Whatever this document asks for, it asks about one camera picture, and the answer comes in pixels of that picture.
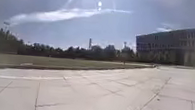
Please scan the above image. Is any pole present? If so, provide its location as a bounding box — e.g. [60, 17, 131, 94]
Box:
[88, 37, 93, 50]

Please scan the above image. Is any row of dark trees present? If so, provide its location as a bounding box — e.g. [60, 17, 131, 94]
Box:
[0, 20, 141, 65]

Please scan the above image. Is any pale concrete slab pavement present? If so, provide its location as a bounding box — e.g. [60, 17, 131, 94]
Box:
[0, 51, 195, 110]

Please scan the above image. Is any grass field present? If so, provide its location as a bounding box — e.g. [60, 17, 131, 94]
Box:
[0, 51, 154, 81]

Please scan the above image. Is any large dark building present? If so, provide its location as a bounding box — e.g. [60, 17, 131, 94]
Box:
[133, 21, 195, 68]

